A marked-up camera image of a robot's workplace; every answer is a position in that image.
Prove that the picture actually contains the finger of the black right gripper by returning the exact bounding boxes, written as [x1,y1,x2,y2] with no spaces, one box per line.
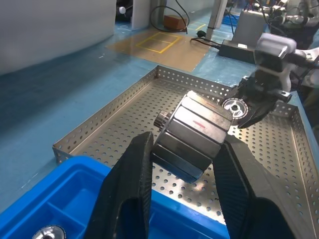
[238,101,279,129]
[235,77,250,99]

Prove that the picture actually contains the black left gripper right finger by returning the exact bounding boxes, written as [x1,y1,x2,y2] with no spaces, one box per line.
[213,140,296,239]

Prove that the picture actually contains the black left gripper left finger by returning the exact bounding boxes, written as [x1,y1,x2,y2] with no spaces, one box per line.
[86,131,154,239]

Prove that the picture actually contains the blue compartment tray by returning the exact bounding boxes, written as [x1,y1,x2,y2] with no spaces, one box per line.
[0,155,231,239]

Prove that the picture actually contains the perforated steel tray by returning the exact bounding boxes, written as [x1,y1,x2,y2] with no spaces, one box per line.
[52,65,319,239]

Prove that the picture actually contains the black power adapter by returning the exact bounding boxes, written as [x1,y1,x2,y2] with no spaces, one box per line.
[218,39,258,63]

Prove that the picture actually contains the grey metal box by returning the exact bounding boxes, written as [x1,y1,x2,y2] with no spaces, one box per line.
[232,11,265,50]

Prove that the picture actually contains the blue crate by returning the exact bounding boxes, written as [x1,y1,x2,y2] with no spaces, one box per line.
[222,13,241,25]

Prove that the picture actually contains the silver background robot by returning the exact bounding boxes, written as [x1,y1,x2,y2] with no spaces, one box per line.
[249,0,319,34]

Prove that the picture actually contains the brown mat with yellow tape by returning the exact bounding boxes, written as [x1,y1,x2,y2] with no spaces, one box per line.
[106,29,211,73]

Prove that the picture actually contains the brown cardboard box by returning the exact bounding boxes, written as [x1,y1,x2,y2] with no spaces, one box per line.
[163,14,188,32]

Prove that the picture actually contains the small white board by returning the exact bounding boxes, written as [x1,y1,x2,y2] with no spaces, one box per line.
[132,0,166,29]

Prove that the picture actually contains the large white foam board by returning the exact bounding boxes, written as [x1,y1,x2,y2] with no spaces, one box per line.
[0,0,118,76]

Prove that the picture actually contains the black cable with plug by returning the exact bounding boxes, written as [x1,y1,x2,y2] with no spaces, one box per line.
[190,29,223,49]

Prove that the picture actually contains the grey metal post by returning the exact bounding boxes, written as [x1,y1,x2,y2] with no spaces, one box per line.
[205,0,226,40]

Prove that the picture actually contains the black looped cable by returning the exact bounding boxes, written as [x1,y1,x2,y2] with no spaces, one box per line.
[149,0,190,34]

